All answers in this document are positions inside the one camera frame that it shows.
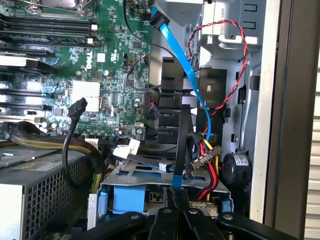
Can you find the grey metal PC case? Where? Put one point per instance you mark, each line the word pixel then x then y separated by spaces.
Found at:
pixel 250 100

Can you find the green Dell motherboard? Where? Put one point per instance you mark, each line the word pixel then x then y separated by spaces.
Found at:
pixel 112 50

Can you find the grey perforated power supply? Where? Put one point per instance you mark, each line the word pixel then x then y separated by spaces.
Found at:
pixel 37 190

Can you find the black RAM slot, white clip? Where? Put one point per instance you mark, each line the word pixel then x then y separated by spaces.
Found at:
pixel 50 39
pixel 50 26

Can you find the black plastic ribbed shroud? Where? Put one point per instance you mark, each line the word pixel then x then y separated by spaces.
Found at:
pixel 172 80

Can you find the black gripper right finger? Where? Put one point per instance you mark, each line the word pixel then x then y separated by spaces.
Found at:
pixel 200 225

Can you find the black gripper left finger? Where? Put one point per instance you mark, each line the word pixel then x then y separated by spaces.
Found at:
pixel 163 225

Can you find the silver chipset heatsink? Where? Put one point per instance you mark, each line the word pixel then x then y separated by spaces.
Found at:
pixel 85 93

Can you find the round black case speaker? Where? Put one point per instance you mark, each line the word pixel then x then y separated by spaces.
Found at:
pixel 236 168

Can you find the metal disk bay, blue brackets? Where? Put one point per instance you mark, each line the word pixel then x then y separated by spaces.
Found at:
pixel 140 175

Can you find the hard disk, silver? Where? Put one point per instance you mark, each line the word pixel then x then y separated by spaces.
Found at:
pixel 200 203

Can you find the CPU socket, metal frame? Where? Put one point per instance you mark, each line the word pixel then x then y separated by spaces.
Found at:
pixel 57 7

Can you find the black expansion slot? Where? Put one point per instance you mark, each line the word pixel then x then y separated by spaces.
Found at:
pixel 22 52
pixel 20 92
pixel 25 107

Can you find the graphics card, black and white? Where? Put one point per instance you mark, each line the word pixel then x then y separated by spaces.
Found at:
pixel 22 65

